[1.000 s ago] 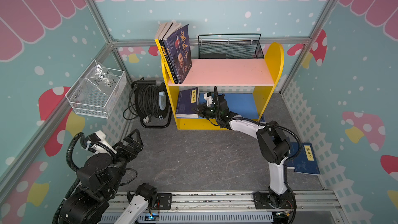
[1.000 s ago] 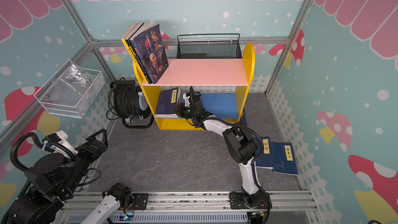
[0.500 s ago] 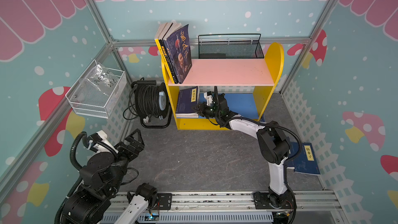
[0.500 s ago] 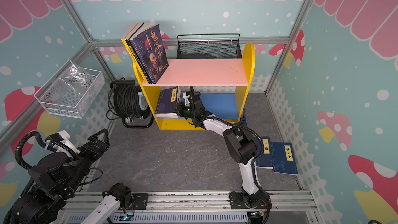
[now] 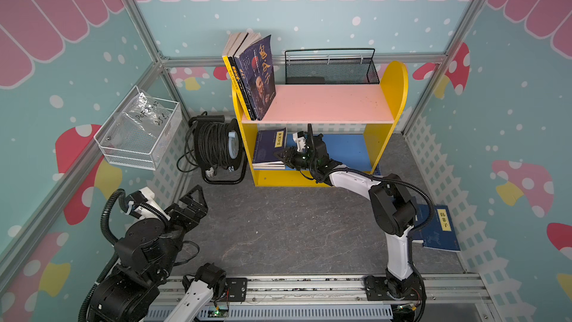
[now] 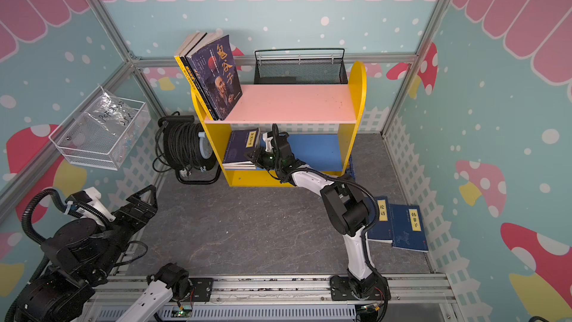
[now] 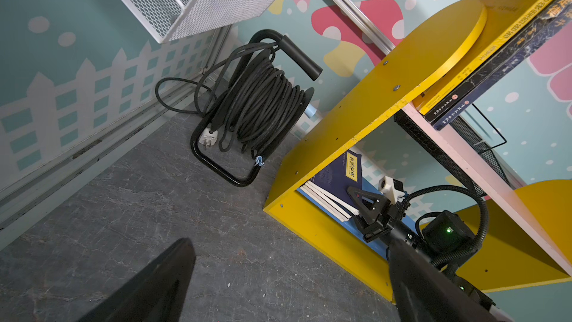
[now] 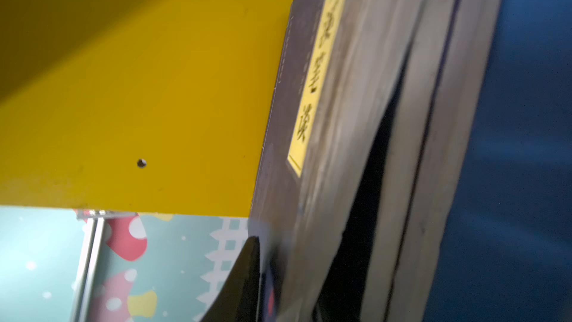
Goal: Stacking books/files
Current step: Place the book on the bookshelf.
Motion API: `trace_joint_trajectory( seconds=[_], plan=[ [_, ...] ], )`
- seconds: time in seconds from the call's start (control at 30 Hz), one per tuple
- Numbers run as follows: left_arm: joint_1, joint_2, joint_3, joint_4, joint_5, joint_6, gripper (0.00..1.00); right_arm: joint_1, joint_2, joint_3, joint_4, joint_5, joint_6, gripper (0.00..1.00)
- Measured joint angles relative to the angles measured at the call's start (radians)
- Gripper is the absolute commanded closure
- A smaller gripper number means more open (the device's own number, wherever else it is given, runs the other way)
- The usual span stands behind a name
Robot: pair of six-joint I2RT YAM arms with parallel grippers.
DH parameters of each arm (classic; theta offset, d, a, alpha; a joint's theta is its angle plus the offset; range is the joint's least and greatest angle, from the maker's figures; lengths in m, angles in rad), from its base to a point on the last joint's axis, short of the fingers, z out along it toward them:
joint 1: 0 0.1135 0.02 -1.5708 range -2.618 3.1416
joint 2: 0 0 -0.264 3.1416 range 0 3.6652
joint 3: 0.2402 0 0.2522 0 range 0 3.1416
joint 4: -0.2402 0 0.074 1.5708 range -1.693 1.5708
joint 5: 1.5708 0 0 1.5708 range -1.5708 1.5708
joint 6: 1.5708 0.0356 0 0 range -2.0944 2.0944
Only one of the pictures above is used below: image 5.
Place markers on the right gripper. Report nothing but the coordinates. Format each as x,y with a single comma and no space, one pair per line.
289,157

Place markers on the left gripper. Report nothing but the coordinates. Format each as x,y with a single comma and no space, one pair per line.
200,209

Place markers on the dark blue Sunzi label book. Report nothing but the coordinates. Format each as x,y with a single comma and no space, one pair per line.
269,163

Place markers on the dark blue Mengxi label book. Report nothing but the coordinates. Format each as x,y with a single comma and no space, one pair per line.
268,144

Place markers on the old man cover book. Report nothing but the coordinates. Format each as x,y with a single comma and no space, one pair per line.
257,70

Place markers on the yellow cartoon cover book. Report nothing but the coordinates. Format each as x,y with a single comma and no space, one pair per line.
225,57

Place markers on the black antler cover book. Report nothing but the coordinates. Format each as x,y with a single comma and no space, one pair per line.
233,60

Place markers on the dark blue bagua cover book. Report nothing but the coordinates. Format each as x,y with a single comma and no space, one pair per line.
261,166

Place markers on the dark blue thread-bound book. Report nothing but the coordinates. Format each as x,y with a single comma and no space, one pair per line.
270,169

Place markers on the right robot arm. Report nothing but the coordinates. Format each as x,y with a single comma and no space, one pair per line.
400,209

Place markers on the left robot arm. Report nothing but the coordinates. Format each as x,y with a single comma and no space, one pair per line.
144,258

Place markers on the yellow bookshelf pink blue shelves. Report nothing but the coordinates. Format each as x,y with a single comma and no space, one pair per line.
357,120

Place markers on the clear plastic bag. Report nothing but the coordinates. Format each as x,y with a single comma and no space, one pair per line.
145,117

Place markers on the blue book yellow label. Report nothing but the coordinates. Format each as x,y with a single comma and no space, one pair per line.
415,232

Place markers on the dark blue book far right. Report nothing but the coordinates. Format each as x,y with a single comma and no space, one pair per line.
439,233

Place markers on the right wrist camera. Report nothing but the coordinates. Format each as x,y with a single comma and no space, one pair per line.
300,141

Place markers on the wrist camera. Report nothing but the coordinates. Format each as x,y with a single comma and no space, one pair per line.
133,203
300,141

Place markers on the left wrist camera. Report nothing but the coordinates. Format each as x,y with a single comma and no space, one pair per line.
133,203

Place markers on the black cable reel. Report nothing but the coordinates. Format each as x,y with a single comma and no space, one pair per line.
213,143

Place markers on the white wire wall basket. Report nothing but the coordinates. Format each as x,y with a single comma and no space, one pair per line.
121,148

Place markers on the black wire mesh basket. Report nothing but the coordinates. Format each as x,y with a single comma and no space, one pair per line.
330,66

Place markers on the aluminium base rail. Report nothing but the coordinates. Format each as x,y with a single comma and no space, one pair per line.
344,297

